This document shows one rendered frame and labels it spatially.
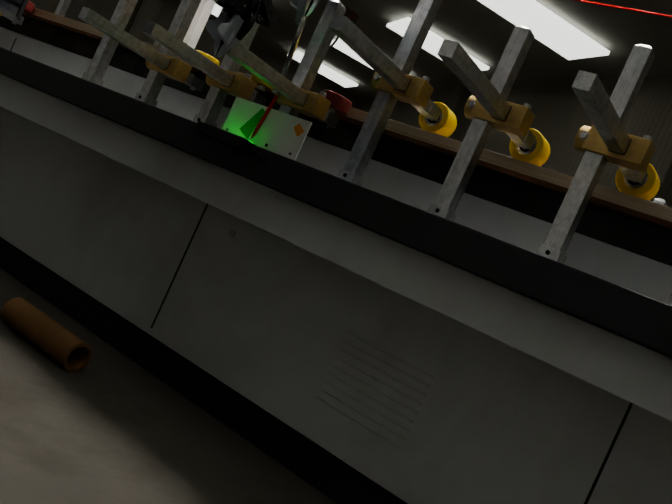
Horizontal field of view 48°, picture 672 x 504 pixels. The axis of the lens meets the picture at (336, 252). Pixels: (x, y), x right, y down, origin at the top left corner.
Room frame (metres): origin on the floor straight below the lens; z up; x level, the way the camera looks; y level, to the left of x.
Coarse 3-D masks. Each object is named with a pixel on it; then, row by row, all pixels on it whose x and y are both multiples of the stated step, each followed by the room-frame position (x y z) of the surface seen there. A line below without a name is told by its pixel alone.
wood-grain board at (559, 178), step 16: (32, 16) 2.83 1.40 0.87; (48, 16) 2.72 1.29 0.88; (80, 32) 2.67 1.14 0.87; (96, 32) 2.56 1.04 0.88; (272, 96) 2.16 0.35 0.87; (352, 112) 1.94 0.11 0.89; (368, 112) 1.92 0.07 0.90; (400, 128) 1.86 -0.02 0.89; (416, 128) 1.84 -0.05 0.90; (416, 144) 1.89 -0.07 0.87; (432, 144) 1.80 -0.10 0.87; (448, 144) 1.78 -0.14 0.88; (480, 160) 1.73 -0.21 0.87; (496, 160) 1.71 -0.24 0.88; (512, 160) 1.69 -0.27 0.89; (528, 176) 1.67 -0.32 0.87; (544, 176) 1.64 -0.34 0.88; (560, 176) 1.62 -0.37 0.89; (608, 192) 1.57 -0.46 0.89; (624, 208) 1.55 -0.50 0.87; (640, 208) 1.53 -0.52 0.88; (656, 208) 1.51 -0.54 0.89
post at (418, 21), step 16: (432, 0) 1.70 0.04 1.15; (416, 16) 1.72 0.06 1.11; (432, 16) 1.72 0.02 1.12; (416, 32) 1.71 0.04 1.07; (400, 48) 1.72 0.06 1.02; (416, 48) 1.72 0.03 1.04; (400, 64) 1.71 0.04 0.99; (384, 96) 1.71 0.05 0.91; (384, 112) 1.71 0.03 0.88; (368, 128) 1.71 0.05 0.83; (384, 128) 1.73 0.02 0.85; (368, 144) 1.70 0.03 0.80; (352, 160) 1.71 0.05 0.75; (368, 160) 1.73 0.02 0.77
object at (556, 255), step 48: (0, 48) 2.50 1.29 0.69; (96, 96) 2.19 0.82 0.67; (144, 96) 2.11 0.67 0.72; (192, 144) 1.95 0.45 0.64; (288, 192) 1.76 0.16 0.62; (336, 192) 1.69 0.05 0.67; (432, 240) 1.54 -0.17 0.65; (480, 240) 1.49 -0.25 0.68; (528, 288) 1.42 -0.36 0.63; (576, 288) 1.37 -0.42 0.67; (624, 288) 1.33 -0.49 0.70; (624, 336) 1.31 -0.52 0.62
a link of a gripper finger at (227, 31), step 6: (234, 18) 1.54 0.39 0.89; (240, 18) 1.56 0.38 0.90; (222, 24) 1.53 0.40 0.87; (228, 24) 1.54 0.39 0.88; (234, 24) 1.55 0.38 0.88; (240, 24) 1.56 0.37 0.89; (222, 30) 1.53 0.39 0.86; (228, 30) 1.55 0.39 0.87; (234, 30) 1.56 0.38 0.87; (222, 36) 1.54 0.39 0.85; (228, 36) 1.55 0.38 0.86; (234, 36) 1.56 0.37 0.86; (228, 42) 1.56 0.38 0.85; (234, 42) 1.56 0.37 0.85; (222, 48) 1.57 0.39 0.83; (228, 48) 1.56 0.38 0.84; (222, 54) 1.57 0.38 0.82
